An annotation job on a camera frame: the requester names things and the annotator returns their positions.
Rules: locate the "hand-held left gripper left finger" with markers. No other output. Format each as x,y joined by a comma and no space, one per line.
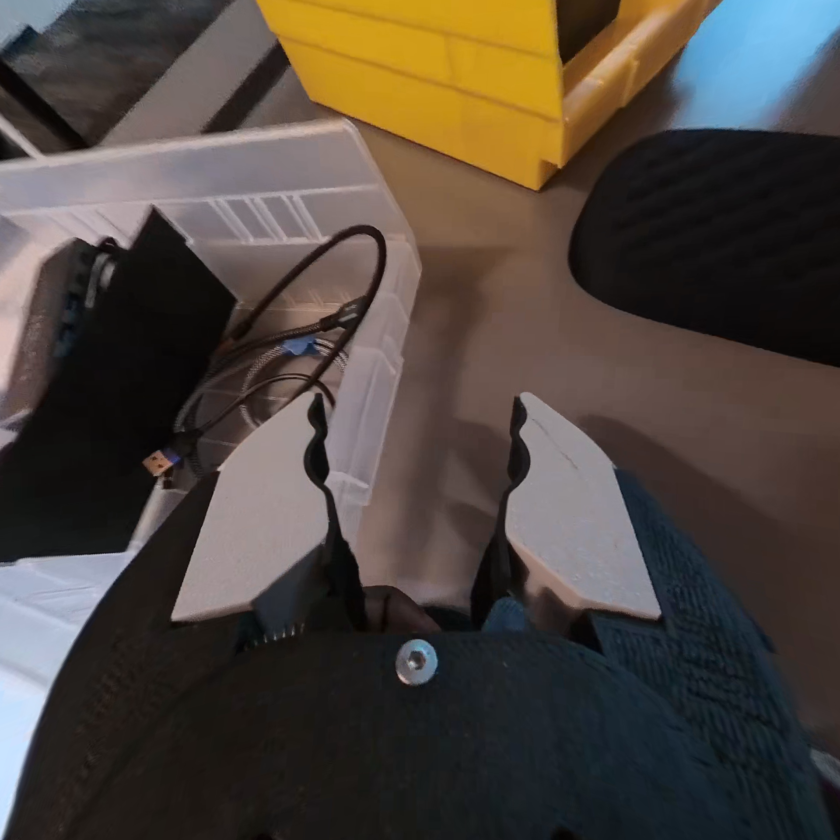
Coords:
262,518

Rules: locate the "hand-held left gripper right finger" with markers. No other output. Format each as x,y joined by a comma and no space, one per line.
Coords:
577,525

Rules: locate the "black long usb hub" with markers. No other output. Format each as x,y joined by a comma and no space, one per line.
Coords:
72,308

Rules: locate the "clear plastic bin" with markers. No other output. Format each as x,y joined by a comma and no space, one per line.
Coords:
275,170

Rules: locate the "yellow plastic bin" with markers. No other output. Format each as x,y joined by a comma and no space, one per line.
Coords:
426,79

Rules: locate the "black bin divider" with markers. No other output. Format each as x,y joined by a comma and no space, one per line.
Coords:
118,394
587,26

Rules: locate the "black mouse pad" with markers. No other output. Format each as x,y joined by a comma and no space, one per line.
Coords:
722,236

